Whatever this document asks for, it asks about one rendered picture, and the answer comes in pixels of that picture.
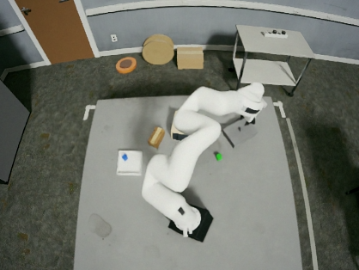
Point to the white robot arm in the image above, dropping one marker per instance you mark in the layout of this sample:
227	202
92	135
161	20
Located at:
166	174

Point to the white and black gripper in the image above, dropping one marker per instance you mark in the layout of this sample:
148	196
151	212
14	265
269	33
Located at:
249	119

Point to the brown cardboard box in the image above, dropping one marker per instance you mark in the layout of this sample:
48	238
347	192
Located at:
156	137

